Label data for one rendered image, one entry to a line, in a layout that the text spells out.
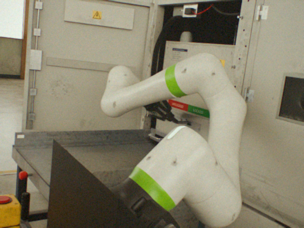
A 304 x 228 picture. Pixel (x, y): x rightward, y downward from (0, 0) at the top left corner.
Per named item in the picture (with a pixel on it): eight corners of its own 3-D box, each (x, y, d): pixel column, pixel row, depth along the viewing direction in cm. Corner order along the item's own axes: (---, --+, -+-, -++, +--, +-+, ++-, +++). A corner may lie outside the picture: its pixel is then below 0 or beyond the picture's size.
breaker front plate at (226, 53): (216, 158, 157) (233, 46, 149) (154, 131, 196) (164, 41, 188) (218, 158, 157) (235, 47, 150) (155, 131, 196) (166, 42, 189)
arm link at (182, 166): (181, 230, 82) (235, 170, 87) (142, 185, 76) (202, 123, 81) (154, 210, 93) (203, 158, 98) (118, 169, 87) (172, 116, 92)
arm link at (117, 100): (187, 77, 132) (168, 59, 126) (182, 103, 126) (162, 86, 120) (117, 102, 155) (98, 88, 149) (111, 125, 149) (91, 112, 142)
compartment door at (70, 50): (22, 130, 194) (31, -14, 182) (138, 137, 208) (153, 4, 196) (21, 133, 187) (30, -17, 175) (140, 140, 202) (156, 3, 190)
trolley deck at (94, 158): (59, 216, 113) (61, 198, 112) (11, 157, 163) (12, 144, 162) (217, 191, 151) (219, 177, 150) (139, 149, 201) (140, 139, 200)
